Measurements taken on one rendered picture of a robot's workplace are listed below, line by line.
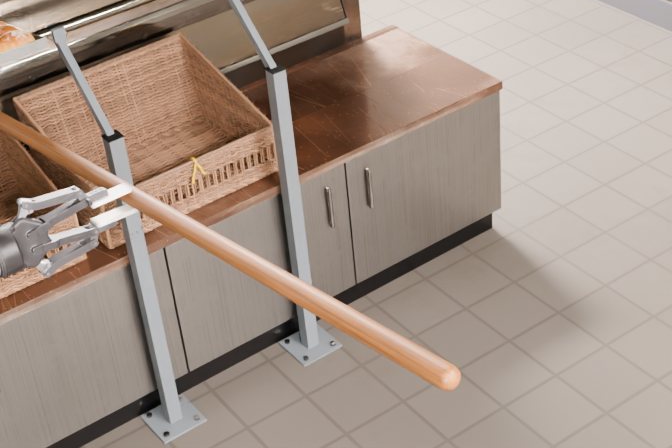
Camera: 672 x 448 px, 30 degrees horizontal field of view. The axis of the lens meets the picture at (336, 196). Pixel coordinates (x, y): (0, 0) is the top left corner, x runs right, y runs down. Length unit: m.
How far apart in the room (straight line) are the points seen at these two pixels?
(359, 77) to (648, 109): 1.37
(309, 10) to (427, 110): 0.55
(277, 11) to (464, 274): 1.03
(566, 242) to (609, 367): 0.61
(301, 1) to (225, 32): 0.29
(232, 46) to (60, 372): 1.16
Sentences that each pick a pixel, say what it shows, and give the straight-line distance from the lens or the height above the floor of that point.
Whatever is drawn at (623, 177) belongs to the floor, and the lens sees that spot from 4.52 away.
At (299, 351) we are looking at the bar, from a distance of 3.80.
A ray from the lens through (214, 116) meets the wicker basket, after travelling 3.78.
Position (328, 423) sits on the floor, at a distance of 3.58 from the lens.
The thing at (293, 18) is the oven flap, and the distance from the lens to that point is 4.02.
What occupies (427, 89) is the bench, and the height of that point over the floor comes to 0.58.
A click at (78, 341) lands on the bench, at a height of 0.39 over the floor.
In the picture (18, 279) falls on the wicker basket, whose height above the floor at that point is 0.61.
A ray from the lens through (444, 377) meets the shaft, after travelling 1.37.
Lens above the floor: 2.49
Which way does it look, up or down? 34 degrees down
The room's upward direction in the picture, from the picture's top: 6 degrees counter-clockwise
